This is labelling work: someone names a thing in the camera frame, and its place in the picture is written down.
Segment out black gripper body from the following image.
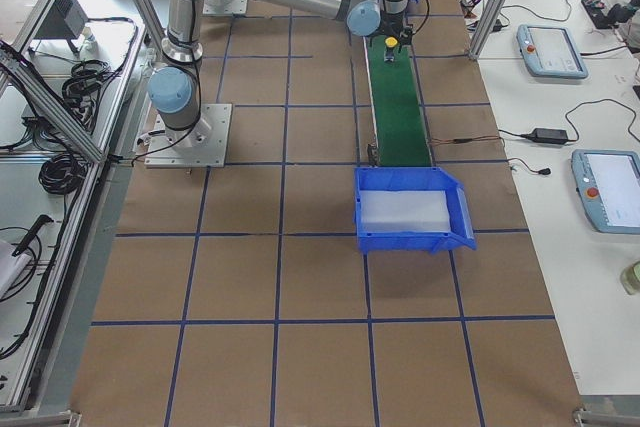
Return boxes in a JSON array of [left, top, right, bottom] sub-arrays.
[[369, 8, 413, 47]]

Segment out yellow push button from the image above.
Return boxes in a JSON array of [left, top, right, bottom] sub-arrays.
[[384, 36, 399, 62]]

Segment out green conveyor belt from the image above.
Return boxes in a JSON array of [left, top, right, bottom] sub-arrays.
[[365, 36, 432, 167]]

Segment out upper teach pendant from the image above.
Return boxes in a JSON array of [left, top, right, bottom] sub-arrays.
[[516, 24, 588, 80]]

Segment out teach pendant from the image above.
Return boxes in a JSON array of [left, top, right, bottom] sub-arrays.
[[571, 149, 639, 235], [516, 24, 588, 80]]

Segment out blue bin near right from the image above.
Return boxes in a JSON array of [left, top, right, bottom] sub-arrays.
[[354, 167, 477, 254]]

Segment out white foam pad right bin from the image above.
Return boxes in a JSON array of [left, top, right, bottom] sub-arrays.
[[360, 190, 450, 233]]

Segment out black power adapter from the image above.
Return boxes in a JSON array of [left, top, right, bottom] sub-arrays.
[[531, 128, 570, 145]]

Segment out lower teach pendant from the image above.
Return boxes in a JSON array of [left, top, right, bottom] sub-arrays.
[[571, 149, 639, 235]]

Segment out grey control box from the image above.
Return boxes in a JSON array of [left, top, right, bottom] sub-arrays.
[[34, 0, 88, 40]]

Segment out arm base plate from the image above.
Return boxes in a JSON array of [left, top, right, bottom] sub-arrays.
[[203, 0, 248, 17], [143, 103, 232, 168]]

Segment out coiled black cables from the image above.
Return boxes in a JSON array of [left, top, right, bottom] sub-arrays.
[[38, 152, 84, 195]]

